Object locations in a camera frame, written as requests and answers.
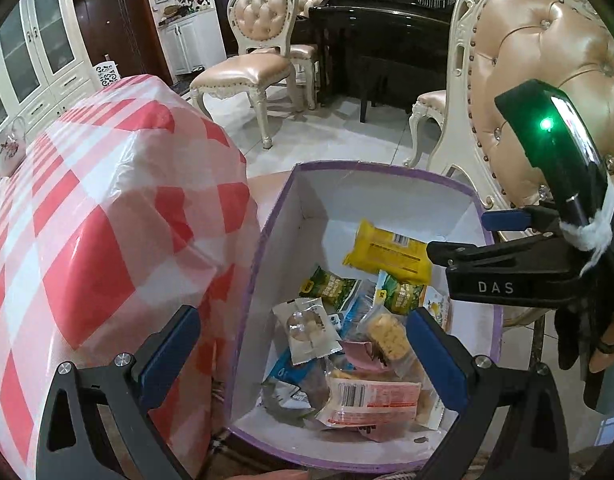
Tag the white cardboard box purple edges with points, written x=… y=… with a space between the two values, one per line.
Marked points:
x=307 y=200

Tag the cream tufted carved chair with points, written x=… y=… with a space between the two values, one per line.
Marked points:
x=307 y=55
x=259 y=15
x=532 y=60

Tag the dark wooden door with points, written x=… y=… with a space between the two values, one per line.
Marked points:
x=122 y=25

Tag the white wall cabinets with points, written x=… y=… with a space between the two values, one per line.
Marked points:
x=37 y=50

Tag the red white checked tablecloth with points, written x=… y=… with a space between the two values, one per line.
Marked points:
x=87 y=240

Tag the orange label biscuit packet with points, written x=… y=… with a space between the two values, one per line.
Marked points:
x=372 y=395

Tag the white floral teapot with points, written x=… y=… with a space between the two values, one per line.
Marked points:
x=7 y=147

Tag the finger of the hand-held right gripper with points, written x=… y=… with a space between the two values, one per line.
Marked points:
x=487 y=256
x=507 y=220

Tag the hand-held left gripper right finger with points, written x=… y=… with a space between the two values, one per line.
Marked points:
x=437 y=355

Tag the white carved chair back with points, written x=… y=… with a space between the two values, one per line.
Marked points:
x=108 y=76

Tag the black piano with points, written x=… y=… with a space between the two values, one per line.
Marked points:
x=387 y=45

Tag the dark snack packet blue edge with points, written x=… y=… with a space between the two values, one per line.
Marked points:
x=357 y=312
x=297 y=385

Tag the cream padded bench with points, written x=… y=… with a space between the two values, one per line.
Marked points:
x=429 y=107

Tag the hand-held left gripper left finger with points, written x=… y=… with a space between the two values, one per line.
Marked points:
x=169 y=355

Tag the yellow snack packet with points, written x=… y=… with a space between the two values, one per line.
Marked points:
x=387 y=252

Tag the white pastry snack packet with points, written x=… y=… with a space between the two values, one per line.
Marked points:
x=307 y=330

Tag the clear cracker snack packet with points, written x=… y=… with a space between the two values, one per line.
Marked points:
x=384 y=337

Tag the lemon print snack packet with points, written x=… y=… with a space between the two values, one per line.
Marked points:
x=437 y=310

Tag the white low cabinet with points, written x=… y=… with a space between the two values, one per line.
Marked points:
x=192 y=42

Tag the maroon snack packet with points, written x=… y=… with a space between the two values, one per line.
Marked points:
x=359 y=355

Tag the person's right hand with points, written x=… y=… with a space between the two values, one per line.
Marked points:
x=603 y=357

